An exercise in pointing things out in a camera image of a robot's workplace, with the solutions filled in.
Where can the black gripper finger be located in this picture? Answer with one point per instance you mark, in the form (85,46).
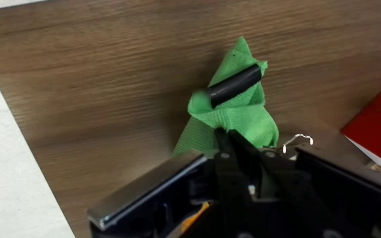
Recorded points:
(233,86)
(241,150)

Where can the green cloth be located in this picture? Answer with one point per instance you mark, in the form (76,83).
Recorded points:
(245,112)

